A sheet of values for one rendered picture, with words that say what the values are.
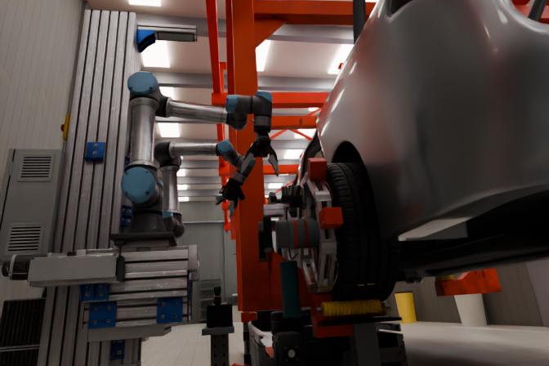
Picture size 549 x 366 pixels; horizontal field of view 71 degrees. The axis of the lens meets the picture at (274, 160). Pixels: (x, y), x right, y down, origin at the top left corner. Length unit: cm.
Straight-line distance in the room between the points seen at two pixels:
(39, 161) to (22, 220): 25
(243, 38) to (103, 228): 172
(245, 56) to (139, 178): 159
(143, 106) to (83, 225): 56
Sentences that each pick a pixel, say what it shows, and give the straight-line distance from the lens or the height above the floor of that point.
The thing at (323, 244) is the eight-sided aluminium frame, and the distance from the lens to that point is 160.
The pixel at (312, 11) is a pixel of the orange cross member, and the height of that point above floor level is 264.
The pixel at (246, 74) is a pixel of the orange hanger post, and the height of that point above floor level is 205.
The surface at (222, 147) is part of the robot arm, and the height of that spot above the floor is 135.
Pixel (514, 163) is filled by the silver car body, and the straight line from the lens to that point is 119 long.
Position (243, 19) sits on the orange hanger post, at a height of 253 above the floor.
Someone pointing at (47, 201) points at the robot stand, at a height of 100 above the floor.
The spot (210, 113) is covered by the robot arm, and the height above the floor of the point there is 134.
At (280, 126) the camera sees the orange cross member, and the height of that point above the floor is 260.
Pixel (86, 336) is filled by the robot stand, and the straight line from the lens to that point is 176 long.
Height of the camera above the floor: 53
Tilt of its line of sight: 21 degrees up
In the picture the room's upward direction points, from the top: 4 degrees counter-clockwise
